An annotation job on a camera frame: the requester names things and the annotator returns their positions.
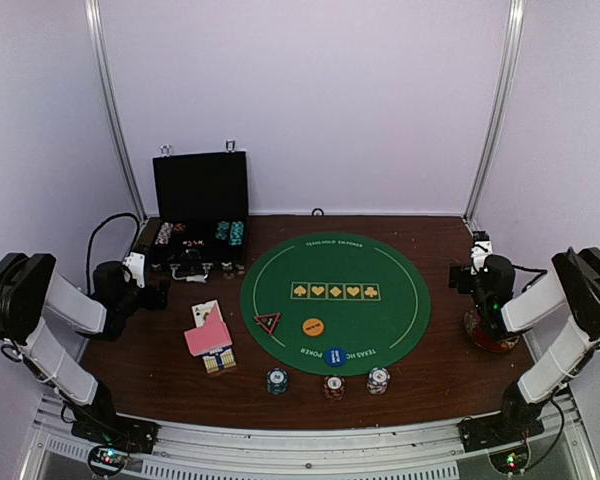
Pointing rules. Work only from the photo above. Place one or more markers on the teal chips in case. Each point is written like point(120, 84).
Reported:
point(231, 232)

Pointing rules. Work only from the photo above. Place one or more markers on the black poker chip case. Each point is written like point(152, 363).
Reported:
point(194, 192)

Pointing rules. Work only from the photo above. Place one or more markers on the blue green chip stack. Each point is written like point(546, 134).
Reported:
point(277, 381)

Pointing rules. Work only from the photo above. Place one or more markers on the right aluminium frame post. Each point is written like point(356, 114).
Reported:
point(509, 60)

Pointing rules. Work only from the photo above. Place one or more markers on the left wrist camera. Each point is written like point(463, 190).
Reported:
point(134, 268)

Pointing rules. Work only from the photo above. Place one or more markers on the blue pink chip stack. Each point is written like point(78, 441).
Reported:
point(378, 381)

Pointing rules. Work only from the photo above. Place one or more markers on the orange round button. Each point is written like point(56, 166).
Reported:
point(313, 327)

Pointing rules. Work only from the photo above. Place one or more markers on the left aluminium frame post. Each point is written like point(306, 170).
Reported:
point(96, 33)

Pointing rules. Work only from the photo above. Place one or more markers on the ace of spades card pack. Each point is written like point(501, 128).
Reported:
point(201, 312)

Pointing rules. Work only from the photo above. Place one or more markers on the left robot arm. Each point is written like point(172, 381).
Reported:
point(31, 288)

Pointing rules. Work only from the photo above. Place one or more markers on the blue pink chips in case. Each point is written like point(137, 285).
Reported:
point(164, 234)

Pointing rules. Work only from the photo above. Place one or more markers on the pink backed card deck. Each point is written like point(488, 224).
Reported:
point(211, 336)

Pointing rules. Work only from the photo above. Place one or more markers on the round green poker mat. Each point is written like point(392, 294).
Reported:
point(374, 302)

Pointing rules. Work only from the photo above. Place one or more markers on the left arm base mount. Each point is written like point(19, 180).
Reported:
point(122, 433)

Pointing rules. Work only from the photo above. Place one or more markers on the dice row in case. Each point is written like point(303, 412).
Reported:
point(193, 243)

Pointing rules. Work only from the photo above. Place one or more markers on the red black chip stack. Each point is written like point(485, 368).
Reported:
point(333, 387)

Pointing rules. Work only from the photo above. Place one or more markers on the aluminium front rail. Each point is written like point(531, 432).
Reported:
point(432, 450)

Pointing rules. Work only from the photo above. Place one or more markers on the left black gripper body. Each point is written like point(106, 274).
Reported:
point(126, 303)

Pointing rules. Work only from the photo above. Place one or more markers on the aluminium frame post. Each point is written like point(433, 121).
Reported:
point(96, 33)
point(509, 60)

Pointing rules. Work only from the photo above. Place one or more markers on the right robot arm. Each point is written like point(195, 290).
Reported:
point(499, 317)

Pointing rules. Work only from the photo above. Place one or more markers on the blue small blind button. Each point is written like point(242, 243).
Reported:
point(335, 356)

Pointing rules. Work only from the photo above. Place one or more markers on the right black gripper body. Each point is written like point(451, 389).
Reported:
point(461, 269)

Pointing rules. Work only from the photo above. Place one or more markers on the blue yellow card box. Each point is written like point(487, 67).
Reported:
point(219, 360)

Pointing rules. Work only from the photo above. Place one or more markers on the black red triangular button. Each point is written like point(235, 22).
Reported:
point(268, 322)

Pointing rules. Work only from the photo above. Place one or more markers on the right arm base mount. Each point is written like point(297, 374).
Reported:
point(492, 431)

